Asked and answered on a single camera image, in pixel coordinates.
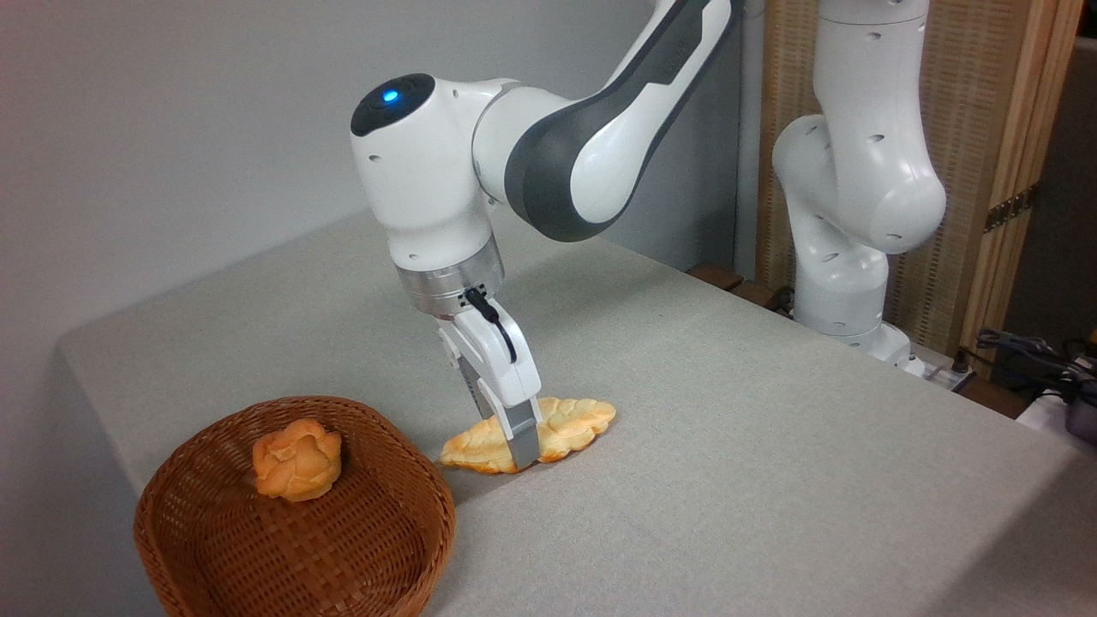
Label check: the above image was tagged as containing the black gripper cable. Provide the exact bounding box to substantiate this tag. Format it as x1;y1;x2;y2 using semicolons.
463;287;519;366

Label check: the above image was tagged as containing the long braided bread loaf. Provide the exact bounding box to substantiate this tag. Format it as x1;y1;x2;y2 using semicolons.
439;396;618;475

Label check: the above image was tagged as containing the wooden bamboo folding screen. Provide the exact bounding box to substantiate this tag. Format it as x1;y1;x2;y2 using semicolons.
754;0;1085;356

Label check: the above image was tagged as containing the black cable bundle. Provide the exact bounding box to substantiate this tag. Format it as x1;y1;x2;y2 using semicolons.
973;328;1097;404

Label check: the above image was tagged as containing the grey tablecloth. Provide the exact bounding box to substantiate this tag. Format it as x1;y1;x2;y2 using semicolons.
56;210;1097;617

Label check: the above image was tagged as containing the round golden bread roll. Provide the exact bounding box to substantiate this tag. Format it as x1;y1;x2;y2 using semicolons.
252;418;344;503

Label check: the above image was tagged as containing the brown wicker basket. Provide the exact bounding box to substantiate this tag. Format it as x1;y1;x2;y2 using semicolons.
133;395;457;617

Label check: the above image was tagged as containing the brown wooden block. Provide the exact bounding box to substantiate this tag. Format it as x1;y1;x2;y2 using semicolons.
688;264;745;292

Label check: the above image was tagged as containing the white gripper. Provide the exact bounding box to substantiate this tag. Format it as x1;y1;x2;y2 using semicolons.
435;298;543;473

